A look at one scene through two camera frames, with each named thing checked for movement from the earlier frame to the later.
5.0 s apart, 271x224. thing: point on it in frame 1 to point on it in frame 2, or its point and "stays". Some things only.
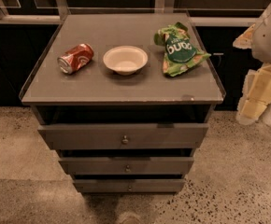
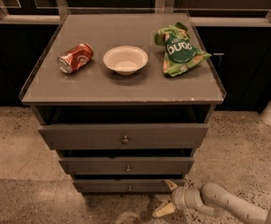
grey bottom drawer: [129, 185] stays
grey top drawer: [122, 136] stays
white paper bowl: [125, 60] stays
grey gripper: [270, 36] to [179, 197]
